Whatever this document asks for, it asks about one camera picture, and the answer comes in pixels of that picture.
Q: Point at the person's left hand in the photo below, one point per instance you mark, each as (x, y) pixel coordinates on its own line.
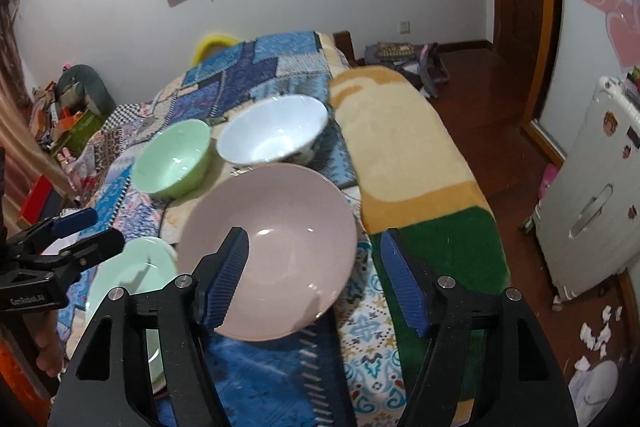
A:
(45, 333)

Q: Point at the red box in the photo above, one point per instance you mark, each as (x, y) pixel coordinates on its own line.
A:
(34, 203)

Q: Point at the yellow green plush blanket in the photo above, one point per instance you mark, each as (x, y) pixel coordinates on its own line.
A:
(410, 176)

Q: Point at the grey neck pillow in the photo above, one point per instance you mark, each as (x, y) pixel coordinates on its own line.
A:
(80, 88)

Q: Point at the patchwork patterned cloth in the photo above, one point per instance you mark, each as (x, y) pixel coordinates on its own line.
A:
(308, 339)

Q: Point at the white patterned bowl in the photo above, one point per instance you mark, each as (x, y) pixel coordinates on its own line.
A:
(280, 128)

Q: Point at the wall power socket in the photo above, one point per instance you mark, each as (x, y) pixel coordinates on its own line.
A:
(404, 27)

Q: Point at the pink bowl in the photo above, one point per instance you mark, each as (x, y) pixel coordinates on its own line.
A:
(303, 243)

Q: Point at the mint green plate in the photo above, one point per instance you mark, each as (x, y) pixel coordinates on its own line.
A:
(146, 264)

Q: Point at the mint green bowl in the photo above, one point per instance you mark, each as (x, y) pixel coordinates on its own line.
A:
(175, 161)

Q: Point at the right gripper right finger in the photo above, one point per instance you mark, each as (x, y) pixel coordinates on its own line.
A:
(496, 339)

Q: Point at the yellow foam tube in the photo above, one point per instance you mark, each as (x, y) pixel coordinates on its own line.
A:
(211, 45)

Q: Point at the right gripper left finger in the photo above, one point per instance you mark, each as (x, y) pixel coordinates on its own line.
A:
(108, 380)

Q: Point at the green gift bag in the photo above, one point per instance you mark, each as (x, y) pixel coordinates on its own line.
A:
(76, 138)

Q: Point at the white suitcase with stickers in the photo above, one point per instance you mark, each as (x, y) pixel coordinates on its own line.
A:
(587, 223)

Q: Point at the brown wooden door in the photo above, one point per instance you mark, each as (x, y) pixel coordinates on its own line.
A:
(525, 6)

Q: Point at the pink toy rabbit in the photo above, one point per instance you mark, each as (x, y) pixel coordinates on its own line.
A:
(65, 159)

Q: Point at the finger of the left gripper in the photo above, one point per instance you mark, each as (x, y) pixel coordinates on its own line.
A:
(74, 222)
(81, 256)

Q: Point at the striped brown curtain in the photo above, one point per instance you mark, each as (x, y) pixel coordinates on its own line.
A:
(25, 162)

